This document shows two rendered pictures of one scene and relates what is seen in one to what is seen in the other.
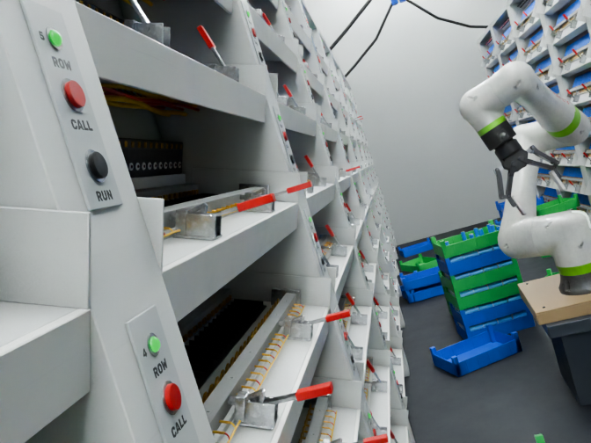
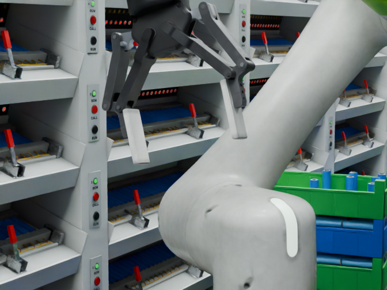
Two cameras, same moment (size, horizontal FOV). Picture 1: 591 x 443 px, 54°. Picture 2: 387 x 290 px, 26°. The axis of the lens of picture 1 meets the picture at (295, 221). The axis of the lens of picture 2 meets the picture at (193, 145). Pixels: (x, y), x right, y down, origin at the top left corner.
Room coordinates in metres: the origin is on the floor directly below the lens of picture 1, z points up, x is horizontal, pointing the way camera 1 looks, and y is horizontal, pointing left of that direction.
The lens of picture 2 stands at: (0.80, -1.08, 0.77)
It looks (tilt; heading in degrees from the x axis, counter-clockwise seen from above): 7 degrees down; 20
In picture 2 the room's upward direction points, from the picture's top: straight up
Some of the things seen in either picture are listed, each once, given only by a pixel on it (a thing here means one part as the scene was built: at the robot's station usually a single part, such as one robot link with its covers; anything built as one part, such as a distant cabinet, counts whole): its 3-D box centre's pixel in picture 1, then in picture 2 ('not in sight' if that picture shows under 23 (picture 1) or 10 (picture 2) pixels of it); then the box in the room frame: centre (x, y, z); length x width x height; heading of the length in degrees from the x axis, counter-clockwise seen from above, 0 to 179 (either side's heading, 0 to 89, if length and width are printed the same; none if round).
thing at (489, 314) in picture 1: (487, 304); not in sight; (2.60, -0.73, 0.12); 0.30 x 0.20 x 0.08; 88
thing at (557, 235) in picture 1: (567, 241); (258, 264); (1.81, -0.81, 0.48); 0.16 x 0.13 x 0.19; 46
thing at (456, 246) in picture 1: (469, 238); (321, 187); (2.60, -0.73, 0.44); 0.30 x 0.20 x 0.08; 88
